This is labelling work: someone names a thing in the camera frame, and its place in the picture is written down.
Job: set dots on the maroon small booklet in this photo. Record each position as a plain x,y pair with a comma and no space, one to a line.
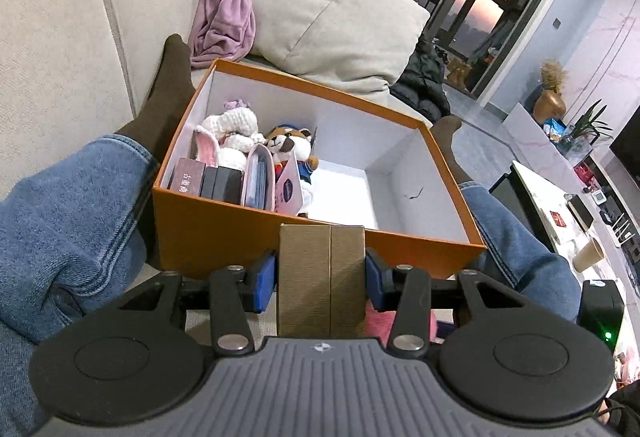
187,177

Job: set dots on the black jacket on sofa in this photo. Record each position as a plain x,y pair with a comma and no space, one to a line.
420,84

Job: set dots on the pink oval label card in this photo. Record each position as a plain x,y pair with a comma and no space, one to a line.
288,195

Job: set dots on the brown cardboard box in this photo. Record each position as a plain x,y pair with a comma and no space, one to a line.
321,289

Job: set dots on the brown fox plush toy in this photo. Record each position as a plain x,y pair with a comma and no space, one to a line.
286,142

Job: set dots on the black photo card box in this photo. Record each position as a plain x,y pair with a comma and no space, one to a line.
222,184

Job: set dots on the purple crumpled garment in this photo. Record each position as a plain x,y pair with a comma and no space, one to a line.
221,29

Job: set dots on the green potted plant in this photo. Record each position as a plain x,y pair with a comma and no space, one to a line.
591,124

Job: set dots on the leg jeans brown sock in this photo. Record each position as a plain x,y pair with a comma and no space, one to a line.
513,256
75,235

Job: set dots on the beige sofa cushion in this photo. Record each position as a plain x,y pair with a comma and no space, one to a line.
356,46

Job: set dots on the person's right hand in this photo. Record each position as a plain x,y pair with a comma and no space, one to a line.
611,416

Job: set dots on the white crochet bunny plush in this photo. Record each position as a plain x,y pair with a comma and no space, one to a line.
226,139

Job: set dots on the paper coffee cup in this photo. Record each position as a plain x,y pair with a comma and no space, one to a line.
588,256

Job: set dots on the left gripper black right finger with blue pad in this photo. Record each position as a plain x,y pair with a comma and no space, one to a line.
406,291

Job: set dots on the left leg jeans brown sock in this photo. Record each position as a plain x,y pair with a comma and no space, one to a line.
75,235

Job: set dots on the right leg jeans brown sock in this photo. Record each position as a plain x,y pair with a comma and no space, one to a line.
513,256

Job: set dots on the gold vase dried flowers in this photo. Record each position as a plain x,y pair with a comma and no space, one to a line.
550,104

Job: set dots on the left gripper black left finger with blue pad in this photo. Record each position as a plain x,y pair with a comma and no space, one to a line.
235,292

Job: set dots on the pink card holder pouch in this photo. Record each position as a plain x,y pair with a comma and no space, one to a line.
259,180

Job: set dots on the white tv cabinet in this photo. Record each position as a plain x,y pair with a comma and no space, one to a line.
538,151

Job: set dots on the orange cardboard storage box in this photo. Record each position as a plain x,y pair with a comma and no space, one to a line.
379,169

